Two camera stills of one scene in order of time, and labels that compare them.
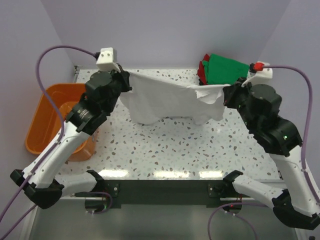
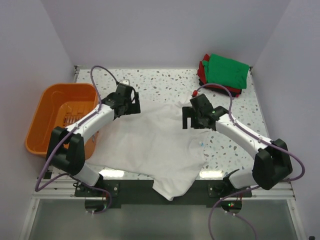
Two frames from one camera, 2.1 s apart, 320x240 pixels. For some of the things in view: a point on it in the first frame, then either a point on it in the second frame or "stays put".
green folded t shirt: [221, 70] stays put
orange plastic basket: [44, 126] stays put
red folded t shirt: [201, 71] stays put
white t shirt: [151, 100] to [154, 141]
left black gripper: [124, 75] to [134, 107]
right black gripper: [230, 91] to [189, 112]
